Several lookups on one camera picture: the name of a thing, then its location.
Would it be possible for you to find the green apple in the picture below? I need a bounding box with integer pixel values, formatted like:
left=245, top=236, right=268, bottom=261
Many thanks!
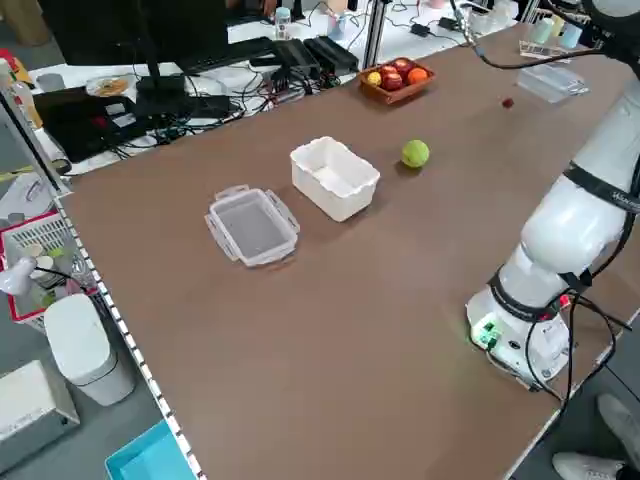
left=401, top=139, right=431, bottom=171

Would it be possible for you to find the white plastic box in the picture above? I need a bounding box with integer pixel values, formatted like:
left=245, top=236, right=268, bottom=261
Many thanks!
left=289, top=135, right=381, bottom=223

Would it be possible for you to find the clear plastic box with latches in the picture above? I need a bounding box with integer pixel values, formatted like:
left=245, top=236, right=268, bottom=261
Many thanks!
left=203, top=183, right=302, bottom=269

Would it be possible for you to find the black ribbed device box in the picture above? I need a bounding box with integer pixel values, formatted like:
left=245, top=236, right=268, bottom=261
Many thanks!
left=271, top=38, right=322, bottom=84
left=303, top=35, right=361, bottom=75

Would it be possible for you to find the grey box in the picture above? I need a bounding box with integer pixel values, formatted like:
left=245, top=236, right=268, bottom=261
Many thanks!
left=0, top=359, right=82, bottom=474

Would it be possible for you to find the brown wicker basket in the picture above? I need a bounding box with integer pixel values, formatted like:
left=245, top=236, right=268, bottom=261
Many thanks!
left=358, top=57, right=436, bottom=106

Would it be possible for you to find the black keyboard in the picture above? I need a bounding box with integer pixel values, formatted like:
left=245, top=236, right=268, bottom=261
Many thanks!
left=177, top=36, right=281, bottom=76

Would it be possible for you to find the pen cup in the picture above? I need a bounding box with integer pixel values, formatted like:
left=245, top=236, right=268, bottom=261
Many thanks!
left=326, top=11, right=348, bottom=41

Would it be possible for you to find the clear bottle with mint cap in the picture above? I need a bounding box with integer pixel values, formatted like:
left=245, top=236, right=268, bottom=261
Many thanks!
left=273, top=6, right=293, bottom=41

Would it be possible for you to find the black monitor stand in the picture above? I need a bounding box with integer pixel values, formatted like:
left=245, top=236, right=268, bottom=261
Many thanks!
left=133, top=0, right=189, bottom=101

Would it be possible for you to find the white trash bin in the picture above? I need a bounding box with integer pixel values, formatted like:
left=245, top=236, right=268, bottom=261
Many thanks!
left=43, top=293, right=137, bottom=407

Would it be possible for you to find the plate with food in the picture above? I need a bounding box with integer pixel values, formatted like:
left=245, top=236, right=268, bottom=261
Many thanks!
left=84, top=76, right=131, bottom=98

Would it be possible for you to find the black laptop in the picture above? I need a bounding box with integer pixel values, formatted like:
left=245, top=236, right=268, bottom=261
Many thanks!
left=32, top=87, right=151, bottom=164

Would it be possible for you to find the light blue bin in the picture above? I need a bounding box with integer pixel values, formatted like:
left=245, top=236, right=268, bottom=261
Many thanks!
left=103, top=418, right=195, bottom=480

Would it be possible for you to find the white basket with red rim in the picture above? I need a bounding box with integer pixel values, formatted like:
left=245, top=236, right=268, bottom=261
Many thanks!
left=0, top=209, right=100, bottom=327

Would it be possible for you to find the mint green cup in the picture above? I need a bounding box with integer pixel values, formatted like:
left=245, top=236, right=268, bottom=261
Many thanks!
left=529, top=18, right=552, bottom=46

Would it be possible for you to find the black monitor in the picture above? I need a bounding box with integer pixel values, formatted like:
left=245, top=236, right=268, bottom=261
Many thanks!
left=42, top=0, right=229, bottom=67

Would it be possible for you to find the white desk lamp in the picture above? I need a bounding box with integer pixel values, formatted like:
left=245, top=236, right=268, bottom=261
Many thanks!
left=0, top=258, right=37, bottom=296

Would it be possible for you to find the light blue cup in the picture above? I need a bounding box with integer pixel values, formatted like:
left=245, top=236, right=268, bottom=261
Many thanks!
left=560, top=23, right=584, bottom=49

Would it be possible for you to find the person's foot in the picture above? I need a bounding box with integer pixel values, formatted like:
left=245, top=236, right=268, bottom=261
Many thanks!
left=551, top=450, right=627, bottom=480
left=597, top=393, right=640, bottom=457

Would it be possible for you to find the aluminium frame post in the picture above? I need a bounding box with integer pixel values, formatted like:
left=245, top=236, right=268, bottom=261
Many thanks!
left=363, top=0, right=389, bottom=69

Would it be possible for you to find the black arm wrist cable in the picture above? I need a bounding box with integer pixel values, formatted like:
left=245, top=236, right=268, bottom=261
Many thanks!
left=448, top=0, right=609, bottom=70

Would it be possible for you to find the white wire cup rack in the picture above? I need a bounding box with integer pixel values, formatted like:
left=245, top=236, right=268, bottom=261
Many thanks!
left=518, top=38, right=574, bottom=59

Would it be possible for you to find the aluminium shelf post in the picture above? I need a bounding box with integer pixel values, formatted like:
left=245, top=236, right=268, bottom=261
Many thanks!
left=0, top=57, right=74, bottom=197

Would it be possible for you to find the black arm base cable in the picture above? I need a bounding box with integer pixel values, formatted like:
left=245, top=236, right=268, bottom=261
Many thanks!
left=519, top=267, right=634, bottom=404

